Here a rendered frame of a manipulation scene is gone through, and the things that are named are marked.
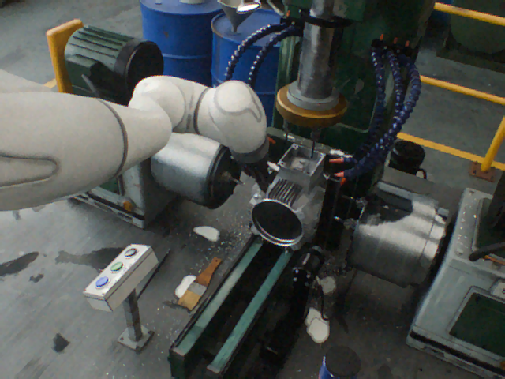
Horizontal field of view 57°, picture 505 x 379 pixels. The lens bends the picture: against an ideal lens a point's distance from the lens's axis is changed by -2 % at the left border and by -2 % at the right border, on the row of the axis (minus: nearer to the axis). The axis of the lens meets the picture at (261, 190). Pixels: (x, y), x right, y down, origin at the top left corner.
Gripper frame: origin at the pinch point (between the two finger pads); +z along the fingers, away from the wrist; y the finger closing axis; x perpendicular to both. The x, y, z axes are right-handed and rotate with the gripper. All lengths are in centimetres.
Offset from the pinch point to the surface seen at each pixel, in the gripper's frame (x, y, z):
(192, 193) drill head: 8.5, 19.7, 5.6
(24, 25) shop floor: -139, 368, 209
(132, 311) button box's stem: 44.0, 14.1, -4.8
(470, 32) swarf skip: -313, -36, 272
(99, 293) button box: 43, 16, -20
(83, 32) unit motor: -17, 63, -18
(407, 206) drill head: -6.9, -36.8, -1.4
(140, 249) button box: 30.4, 16.3, -12.4
